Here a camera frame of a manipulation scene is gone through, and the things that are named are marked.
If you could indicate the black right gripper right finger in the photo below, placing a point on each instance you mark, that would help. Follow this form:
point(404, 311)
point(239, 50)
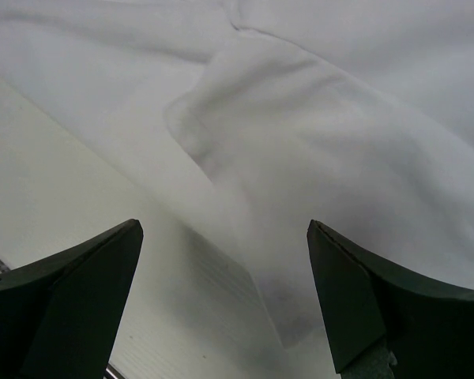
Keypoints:
point(383, 320)

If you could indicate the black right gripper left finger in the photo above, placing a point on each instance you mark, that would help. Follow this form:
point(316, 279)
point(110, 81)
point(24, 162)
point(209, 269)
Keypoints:
point(59, 316)

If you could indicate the white t shirt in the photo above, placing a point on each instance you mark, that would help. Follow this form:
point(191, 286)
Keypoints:
point(252, 118)

